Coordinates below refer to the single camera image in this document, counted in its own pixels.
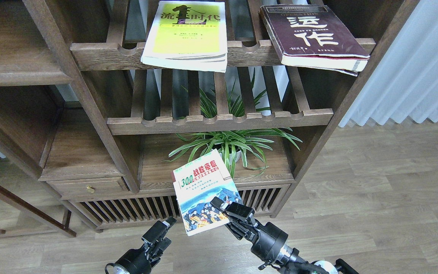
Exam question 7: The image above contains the yellow green cover book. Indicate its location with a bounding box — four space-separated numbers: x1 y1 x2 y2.
141 1 228 73

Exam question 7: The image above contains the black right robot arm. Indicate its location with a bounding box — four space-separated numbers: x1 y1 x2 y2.
211 197 357 274

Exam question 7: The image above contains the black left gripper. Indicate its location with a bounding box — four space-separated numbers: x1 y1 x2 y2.
112 217 177 274

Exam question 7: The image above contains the dark wooden bookshelf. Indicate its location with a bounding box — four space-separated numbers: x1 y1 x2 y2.
0 0 419 232

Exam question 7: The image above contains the dark maroon cover book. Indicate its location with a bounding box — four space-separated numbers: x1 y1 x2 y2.
259 5 370 76

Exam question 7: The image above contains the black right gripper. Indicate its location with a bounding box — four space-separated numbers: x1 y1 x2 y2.
210 197 292 267

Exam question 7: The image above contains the green spider plant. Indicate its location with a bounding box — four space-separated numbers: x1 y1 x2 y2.
164 68 303 179

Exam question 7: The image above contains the white pleated curtain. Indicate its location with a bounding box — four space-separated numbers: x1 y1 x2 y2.
339 0 438 127

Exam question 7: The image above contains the white book with colourful picture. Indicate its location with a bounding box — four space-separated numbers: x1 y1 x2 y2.
173 150 242 236

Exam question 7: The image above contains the white plant pot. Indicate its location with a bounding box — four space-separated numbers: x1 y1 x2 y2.
213 145 241 162

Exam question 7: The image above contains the wooden drawer with brass knob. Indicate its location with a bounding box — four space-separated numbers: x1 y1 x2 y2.
47 177 129 199

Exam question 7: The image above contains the right slatted cabinet door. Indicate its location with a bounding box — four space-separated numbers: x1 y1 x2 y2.
238 184 290 217

